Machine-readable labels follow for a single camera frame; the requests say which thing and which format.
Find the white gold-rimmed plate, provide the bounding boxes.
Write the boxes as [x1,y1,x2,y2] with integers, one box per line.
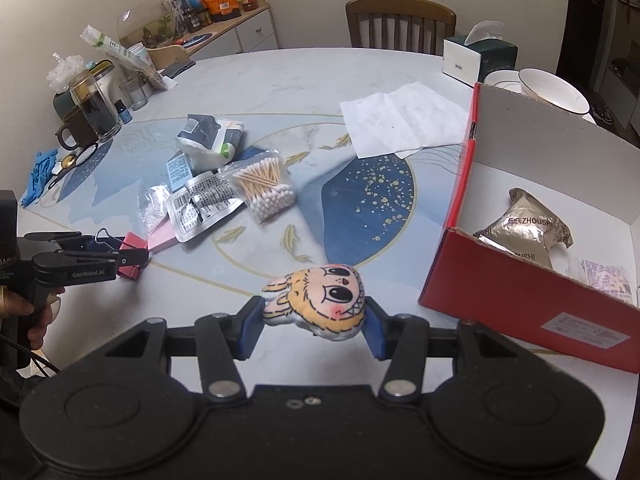
[484,70,523,94]

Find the small blue bottle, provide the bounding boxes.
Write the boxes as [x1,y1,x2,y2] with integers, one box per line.
[114,100,132,124]

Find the cotton swab bag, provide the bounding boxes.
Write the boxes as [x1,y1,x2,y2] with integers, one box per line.
[226,151,296,223]

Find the blue card packet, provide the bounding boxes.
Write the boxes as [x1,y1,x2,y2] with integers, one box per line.
[166,151,193,192]

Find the glass dome terrarium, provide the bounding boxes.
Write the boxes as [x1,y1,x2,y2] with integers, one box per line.
[116,0,184,49]

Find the silver foil pouch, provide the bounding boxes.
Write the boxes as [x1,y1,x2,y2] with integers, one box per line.
[166,171,244,243]

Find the wooden chair far side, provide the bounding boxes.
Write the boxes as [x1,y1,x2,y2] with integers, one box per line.
[345,0,457,55]

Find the glass jar dark liquid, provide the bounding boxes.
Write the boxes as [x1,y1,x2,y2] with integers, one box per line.
[70,70,120,142]

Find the dark mug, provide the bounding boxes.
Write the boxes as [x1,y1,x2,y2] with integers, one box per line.
[55,106,99,151]

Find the white grey tissue pack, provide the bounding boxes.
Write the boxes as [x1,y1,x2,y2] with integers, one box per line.
[177,114,245,174]

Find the pink sticky note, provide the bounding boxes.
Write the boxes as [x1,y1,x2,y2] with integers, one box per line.
[148,218,178,254]

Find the red pink binder clip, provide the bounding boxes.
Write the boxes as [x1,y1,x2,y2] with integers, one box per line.
[93,228,150,281]

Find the red white cardboard box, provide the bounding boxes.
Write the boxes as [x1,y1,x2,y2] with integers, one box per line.
[420,84,639,373]

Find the person's left hand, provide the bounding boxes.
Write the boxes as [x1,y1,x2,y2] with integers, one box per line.
[0,286,65,350]

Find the clear bag white bits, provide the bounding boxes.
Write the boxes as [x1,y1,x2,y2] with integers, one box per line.
[138,183,170,234]

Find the blue rubber glove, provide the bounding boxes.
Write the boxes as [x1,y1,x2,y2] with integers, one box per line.
[21,148,58,208]

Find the gold foil snack bag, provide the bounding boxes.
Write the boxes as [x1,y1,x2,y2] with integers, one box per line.
[474,188,574,269]

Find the white ceramic bowl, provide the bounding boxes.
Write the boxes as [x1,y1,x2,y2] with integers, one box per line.
[518,68,590,116]

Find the green white tissue box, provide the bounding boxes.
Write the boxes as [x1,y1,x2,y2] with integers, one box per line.
[442,21,518,87]

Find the cartoon face plush toy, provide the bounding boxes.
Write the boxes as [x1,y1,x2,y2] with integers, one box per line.
[262,263,366,341]

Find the purple printed snack packet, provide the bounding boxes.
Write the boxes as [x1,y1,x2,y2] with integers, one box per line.
[575,259,636,306]

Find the green white long package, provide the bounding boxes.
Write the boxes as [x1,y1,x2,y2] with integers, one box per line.
[80,25,177,90]

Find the white drawer sideboard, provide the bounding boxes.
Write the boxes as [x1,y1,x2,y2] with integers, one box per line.
[148,0,280,70]

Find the white paper sheet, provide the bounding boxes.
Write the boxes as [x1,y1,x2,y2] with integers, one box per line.
[340,82,469,158]

